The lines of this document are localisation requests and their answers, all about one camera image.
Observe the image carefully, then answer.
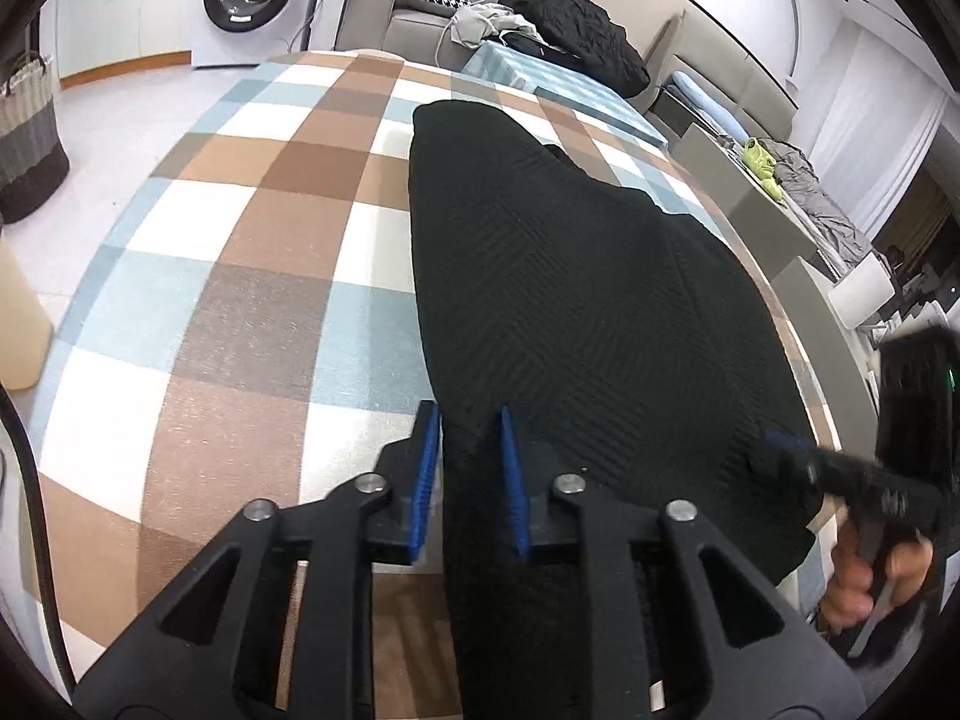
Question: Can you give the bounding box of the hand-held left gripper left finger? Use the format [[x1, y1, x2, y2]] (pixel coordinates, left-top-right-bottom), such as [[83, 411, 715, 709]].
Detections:
[[75, 400, 442, 720]]

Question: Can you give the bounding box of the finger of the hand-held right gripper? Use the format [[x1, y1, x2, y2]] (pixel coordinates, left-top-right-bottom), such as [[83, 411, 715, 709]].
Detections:
[[750, 431, 826, 497]]

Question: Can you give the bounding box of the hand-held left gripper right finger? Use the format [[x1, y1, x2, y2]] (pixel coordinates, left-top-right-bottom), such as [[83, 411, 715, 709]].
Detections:
[[501, 406, 845, 720]]

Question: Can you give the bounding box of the black knit sweater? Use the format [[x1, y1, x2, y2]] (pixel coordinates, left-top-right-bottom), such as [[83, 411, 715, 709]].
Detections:
[[409, 99, 818, 720]]

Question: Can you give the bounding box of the person's right hand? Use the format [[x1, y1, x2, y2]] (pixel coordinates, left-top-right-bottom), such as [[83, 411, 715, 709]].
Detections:
[[825, 506, 935, 635]]

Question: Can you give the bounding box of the white paper roll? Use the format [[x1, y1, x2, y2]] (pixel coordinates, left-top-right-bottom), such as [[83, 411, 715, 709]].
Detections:
[[832, 251, 897, 331]]

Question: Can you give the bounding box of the grey blanket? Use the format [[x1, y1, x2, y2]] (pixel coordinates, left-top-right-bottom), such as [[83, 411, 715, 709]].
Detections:
[[772, 142, 875, 263]]

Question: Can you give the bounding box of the grey board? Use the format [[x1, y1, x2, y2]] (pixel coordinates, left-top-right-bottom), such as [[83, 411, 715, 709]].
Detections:
[[679, 124, 833, 278]]

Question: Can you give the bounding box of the green toy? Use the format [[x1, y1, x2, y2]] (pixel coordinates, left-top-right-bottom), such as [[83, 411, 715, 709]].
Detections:
[[739, 139, 785, 200]]

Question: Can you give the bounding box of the checkered blanket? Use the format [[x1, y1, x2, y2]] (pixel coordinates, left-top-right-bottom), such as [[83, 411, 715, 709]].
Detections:
[[30, 49, 841, 720]]

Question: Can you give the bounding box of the light blue pillow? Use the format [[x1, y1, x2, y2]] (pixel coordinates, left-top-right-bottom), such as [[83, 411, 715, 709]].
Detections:
[[671, 71, 740, 128]]

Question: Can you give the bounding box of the cream plastic bin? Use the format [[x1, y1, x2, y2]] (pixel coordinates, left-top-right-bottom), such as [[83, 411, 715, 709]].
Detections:
[[0, 236, 55, 391]]

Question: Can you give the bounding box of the black quilted jacket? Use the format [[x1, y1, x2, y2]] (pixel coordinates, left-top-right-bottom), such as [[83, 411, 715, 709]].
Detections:
[[499, 0, 652, 97]]

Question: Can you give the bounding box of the grey sofa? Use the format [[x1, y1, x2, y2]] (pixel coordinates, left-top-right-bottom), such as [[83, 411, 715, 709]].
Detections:
[[334, 0, 488, 72]]

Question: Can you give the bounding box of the white grey garment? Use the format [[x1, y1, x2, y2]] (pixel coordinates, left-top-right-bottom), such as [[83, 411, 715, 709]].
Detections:
[[450, 4, 537, 46]]

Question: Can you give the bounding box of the white washing machine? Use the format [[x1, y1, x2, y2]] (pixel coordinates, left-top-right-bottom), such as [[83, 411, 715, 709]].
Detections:
[[190, 0, 331, 70]]

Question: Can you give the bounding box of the woven laundry basket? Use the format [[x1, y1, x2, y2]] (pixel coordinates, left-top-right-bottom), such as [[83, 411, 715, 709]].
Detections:
[[0, 51, 71, 224]]

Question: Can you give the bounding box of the white cabinet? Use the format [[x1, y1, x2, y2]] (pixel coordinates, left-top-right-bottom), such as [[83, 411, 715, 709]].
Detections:
[[37, 0, 203, 87]]

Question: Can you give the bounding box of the black cable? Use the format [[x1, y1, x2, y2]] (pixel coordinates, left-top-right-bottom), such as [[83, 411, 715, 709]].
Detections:
[[0, 382, 76, 691]]

